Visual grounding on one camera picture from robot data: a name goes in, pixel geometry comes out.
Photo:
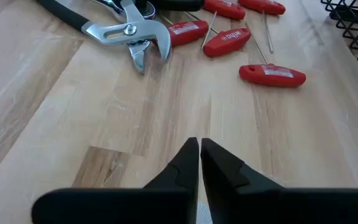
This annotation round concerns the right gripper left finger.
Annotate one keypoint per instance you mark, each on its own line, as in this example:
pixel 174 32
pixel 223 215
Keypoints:
pixel 179 186

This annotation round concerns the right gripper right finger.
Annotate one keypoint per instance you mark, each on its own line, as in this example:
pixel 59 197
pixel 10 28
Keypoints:
pixel 228 193

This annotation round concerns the chrome ratchet wrench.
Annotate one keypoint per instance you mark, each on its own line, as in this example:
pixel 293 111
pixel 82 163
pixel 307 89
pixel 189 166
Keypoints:
pixel 151 12

